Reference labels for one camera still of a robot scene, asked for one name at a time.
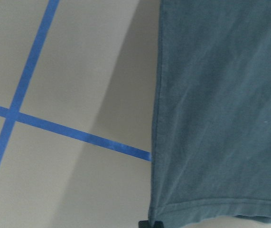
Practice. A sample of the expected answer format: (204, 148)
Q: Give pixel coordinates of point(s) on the black graphic t-shirt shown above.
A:
(211, 128)

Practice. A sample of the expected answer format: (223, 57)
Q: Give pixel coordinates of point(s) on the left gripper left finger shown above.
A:
(143, 224)

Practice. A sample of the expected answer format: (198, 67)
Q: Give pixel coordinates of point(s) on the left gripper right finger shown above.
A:
(158, 224)

